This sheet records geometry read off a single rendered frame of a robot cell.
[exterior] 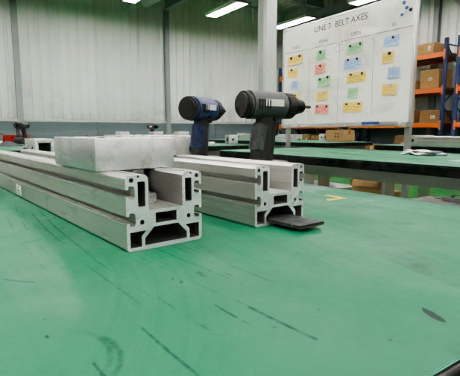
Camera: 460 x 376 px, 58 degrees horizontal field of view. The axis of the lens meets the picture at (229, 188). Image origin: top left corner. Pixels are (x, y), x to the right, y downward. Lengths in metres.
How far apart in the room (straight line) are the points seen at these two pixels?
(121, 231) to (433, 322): 0.32
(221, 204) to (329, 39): 3.59
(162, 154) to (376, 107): 3.24
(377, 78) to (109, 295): 3.49
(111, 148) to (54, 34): 12.22
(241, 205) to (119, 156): 0.18
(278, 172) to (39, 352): 0.44
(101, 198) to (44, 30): 12.21
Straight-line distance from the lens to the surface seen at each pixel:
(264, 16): 9.67
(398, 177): 2.04
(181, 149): 0.88
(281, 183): 0.64
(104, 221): 0.53
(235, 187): 0.61
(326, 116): 4.08
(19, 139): 4.74
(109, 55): 13.04
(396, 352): 0.29
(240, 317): 0.32
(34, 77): 12.45
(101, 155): 0.53
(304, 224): 0.57
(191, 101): 1.03
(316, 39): 4.27
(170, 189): 0.52
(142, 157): 0.55
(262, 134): 0.90
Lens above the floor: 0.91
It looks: 8 degrees down
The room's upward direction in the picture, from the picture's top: straight up
